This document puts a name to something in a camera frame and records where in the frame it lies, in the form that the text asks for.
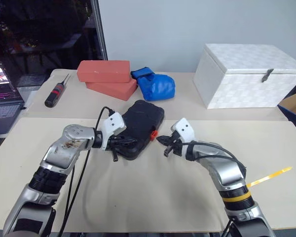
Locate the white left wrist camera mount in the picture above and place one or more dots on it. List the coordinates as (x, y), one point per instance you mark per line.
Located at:
(112, 123)

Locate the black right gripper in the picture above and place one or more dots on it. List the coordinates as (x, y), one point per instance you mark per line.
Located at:
(176, 144)

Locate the yellow tape strip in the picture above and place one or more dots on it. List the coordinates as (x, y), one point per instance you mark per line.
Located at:
(271, 175)

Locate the black tool with red band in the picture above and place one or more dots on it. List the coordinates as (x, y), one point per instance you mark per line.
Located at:
(54, 93)

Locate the red foam brick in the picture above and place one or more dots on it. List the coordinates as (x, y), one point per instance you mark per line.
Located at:
(111, 90)
(103, 70)

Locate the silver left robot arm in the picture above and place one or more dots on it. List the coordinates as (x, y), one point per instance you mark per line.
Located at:
(64, 153)

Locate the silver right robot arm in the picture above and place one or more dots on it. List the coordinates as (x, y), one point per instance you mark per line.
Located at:
(224, 170)

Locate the open laptop computer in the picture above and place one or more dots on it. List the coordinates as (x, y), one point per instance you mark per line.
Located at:
(2, 113)

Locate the blue boxing glove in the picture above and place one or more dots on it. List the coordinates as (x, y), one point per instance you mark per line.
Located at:
(158, 86)

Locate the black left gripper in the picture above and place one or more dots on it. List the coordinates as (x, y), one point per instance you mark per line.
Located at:
(116, 142)

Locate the metal threaded pole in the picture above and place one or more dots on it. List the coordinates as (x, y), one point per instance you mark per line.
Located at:
(98, 29)

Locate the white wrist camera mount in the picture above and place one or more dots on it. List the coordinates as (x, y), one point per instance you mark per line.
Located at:
(112, 123)
(185, 128)

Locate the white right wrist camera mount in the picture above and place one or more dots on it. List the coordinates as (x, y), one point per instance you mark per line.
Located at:
(185, 128)

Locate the white woven storage box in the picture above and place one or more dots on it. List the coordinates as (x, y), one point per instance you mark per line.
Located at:
(249, 86)

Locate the black plastic tool case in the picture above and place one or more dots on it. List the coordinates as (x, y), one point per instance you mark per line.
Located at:
(143, 118)

